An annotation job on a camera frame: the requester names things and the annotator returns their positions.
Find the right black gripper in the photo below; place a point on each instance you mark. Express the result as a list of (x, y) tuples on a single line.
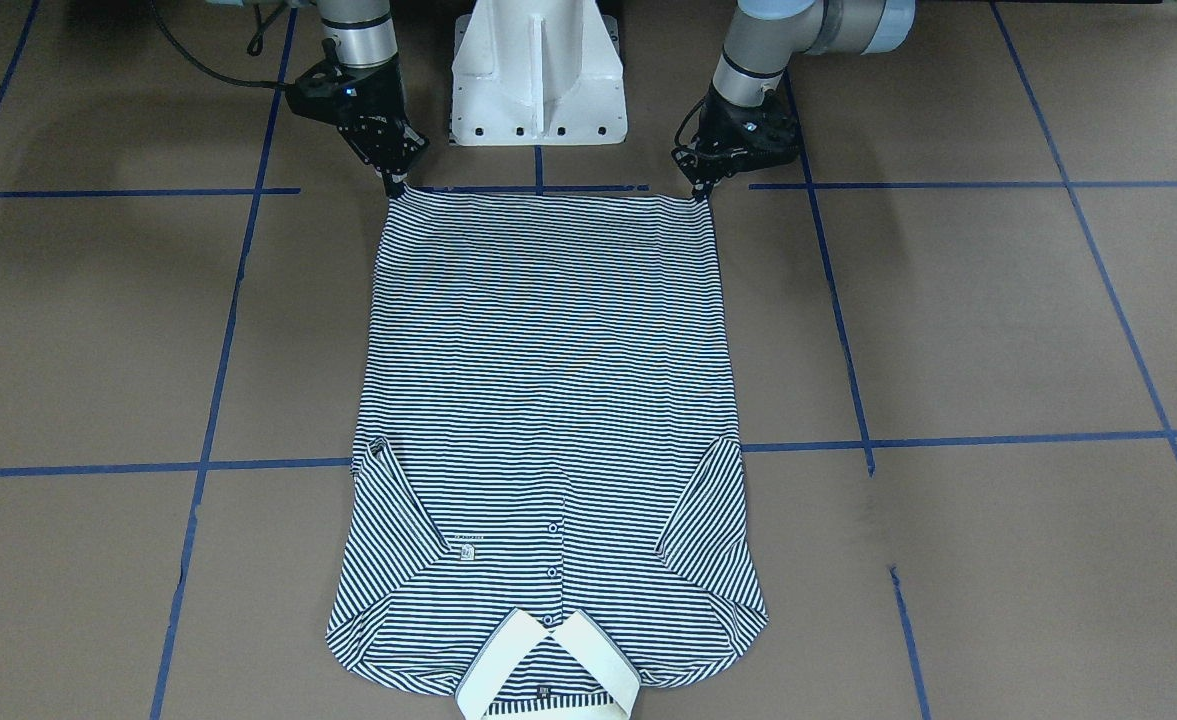
[(380, 113)]

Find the white camera mast base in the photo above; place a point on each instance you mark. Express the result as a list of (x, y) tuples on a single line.
[(531, 73)]

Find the navy white striped polo shirt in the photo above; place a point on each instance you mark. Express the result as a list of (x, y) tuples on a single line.
[(549, 491)]

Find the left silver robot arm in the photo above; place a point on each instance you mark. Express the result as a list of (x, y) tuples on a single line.
[(764, 36)]

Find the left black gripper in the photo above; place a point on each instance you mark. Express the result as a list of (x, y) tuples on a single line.
[(724, 133)]

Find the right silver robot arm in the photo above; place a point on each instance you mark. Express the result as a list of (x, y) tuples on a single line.
[(359, 34)]

